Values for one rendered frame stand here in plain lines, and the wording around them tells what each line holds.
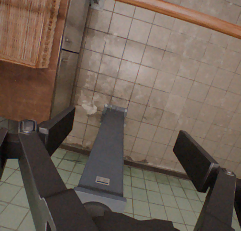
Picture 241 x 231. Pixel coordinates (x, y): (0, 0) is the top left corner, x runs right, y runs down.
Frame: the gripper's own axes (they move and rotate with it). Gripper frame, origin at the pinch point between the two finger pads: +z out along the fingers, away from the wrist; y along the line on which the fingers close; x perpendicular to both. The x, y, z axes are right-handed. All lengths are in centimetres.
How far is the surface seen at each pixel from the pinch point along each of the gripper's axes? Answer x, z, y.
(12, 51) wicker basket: 3, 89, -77
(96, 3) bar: 61, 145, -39
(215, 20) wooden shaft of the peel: 24.5, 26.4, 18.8
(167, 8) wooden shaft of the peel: 24.1, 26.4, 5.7
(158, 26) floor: 55, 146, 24
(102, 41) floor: 29, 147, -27
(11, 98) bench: -31, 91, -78
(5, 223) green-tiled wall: -98, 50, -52
